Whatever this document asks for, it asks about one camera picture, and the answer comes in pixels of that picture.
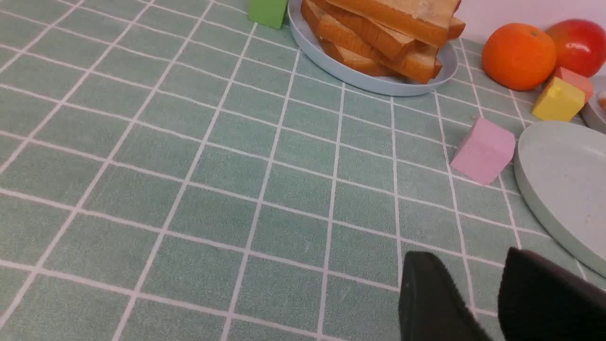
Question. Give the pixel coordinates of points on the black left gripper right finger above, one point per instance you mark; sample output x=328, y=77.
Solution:
x=541, y=301

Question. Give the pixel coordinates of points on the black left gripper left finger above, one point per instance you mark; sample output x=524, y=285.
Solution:
x=431, y=307

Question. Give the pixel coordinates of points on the toast slice sandwich base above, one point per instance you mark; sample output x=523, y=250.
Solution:
x=432, y=22

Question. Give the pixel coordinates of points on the toast slice sandwich top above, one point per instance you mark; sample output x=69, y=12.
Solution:
x=394, y=45

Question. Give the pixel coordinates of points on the green centre plate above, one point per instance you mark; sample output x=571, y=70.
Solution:
x=561, y=173

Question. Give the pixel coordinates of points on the grey egg plate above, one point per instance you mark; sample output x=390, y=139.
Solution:
x=593, y=113

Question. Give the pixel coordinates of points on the yellow cube block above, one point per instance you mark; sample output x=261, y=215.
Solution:
x=559, y=101

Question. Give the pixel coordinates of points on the salmon pink cube block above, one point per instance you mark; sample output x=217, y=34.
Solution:
x=581, y=82

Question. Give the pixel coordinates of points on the orange fruit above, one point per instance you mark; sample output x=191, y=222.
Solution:
x=518, y=56

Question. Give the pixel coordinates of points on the lower toast slice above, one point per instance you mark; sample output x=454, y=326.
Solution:
x=354, y=61

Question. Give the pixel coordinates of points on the red tomato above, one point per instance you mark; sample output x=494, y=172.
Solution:
x=580, y=45

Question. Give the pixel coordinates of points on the toast slice on stack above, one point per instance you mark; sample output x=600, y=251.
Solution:
x=421, y=66

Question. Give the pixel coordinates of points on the green checkered tablecloth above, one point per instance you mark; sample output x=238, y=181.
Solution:
x=173, y=171

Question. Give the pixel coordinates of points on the light blue bread plate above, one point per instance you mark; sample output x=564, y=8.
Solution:
x=384, y=85

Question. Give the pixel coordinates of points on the green cube block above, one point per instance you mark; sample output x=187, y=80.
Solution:
x=269, y=13

